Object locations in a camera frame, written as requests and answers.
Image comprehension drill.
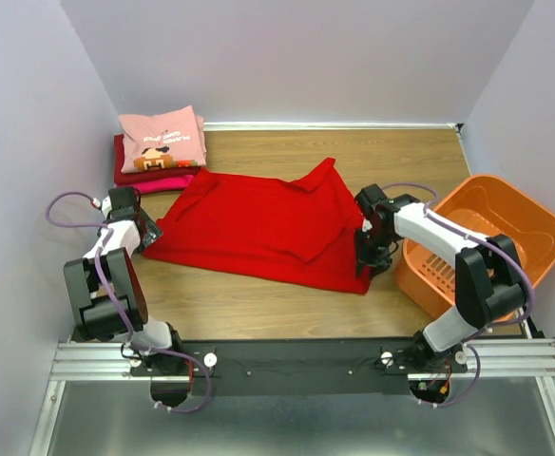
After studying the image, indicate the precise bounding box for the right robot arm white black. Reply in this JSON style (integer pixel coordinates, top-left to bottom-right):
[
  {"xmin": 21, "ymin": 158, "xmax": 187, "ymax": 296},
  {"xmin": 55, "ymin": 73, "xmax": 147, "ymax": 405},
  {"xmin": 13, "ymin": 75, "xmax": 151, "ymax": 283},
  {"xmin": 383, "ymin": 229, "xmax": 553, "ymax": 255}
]
[{"xmin": 354, "ymin": 184, "xmax": 534, "ymax": 371}]

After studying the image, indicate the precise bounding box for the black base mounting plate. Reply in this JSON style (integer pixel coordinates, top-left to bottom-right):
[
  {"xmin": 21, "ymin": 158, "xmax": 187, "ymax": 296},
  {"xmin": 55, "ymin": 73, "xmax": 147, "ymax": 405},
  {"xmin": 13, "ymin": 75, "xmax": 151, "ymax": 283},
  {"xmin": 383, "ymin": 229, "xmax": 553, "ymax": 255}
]
[{"xmin": 129, "ymin": 335, "xmax": 469, "ymax": 397}]

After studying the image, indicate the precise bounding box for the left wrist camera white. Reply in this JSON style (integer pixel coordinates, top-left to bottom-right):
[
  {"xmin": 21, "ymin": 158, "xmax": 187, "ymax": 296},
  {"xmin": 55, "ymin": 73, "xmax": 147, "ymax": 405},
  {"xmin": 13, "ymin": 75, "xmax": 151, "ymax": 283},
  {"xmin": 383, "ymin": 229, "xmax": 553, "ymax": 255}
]
[{"xmin": 90, "ymin": 197, "xmax": 112, "ymax": 218}]

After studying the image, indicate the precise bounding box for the orange plastic laundry basket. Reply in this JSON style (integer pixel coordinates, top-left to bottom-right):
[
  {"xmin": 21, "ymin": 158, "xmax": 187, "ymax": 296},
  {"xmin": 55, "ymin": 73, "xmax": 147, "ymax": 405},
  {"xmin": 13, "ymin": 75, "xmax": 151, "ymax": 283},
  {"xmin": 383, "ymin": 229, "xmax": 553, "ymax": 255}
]
[{"xmin": 395, "ymin": 175, "xmax": 555, "ymax": 319}]

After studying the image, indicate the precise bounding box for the magenta folded t shirt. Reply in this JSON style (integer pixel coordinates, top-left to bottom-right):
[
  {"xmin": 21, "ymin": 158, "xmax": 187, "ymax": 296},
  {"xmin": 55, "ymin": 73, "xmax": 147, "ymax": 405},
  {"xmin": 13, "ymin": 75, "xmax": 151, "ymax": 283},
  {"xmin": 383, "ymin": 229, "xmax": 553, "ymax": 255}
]
[{"xmin": 131, "ymin": 174, "xmax": 195, "ymax": 195}]

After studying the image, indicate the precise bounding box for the pink folded printed t shirt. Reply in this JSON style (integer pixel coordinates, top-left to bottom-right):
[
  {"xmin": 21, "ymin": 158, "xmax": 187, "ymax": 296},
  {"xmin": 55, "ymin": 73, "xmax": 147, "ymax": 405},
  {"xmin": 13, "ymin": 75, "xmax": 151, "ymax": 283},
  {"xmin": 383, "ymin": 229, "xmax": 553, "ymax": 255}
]
[{"xmin": 118, "ymin": 105, "xmax": 206, "ymax": 174}]

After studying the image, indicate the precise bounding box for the dark red folded t shirt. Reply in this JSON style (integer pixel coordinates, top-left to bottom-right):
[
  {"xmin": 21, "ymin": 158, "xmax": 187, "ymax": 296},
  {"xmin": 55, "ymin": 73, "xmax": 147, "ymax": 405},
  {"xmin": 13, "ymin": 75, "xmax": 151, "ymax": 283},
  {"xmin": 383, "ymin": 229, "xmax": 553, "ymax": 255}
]
[{"xmin": 113, "ymin": 134, "xmax": 201, "ymax": 186}]

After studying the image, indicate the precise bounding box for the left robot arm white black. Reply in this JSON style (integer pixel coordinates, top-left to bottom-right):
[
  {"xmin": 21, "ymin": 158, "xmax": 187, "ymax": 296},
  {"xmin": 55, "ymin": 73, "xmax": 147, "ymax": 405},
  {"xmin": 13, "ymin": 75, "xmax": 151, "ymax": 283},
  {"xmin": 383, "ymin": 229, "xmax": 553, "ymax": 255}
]
[{"xmin": 63, "ymin": 186, "xmax": 182, "ymax": 357}]

